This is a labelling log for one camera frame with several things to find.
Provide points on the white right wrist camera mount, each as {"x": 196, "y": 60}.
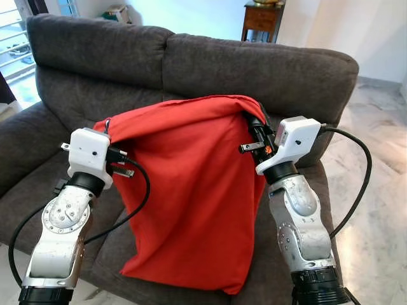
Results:
{"x": 296, "y": 141}

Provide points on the brass ornament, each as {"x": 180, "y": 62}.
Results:
{"x": 269, "y": 2}

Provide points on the dark wooden side table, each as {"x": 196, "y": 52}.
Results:
{"x": 261, "y": 20}

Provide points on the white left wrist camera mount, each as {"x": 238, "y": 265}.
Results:
{"x": 89, "y": 152}

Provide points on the dark grey fabric sofa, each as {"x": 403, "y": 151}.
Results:
{"x": 210, "y": 70}

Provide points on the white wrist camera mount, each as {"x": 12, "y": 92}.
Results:
{"x": 89, "y": 152}
{"x": 296, "y": 141}

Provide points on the small pale box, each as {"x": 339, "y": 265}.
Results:
{"x": 117, "y": 14}

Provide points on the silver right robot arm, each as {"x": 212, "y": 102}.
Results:
{"x": 299, "y": 222}

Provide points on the metal window grille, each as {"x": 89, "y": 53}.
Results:
{"x": 13, "y": 51}

